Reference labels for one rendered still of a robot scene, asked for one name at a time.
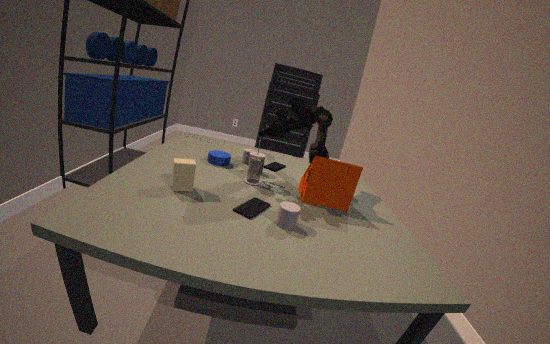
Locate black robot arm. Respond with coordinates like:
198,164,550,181
274,97,333,163

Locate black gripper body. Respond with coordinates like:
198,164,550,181
275,117,298,138

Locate black flat rectangular pad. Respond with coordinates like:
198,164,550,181
263,162,286,172
233,197,271,219

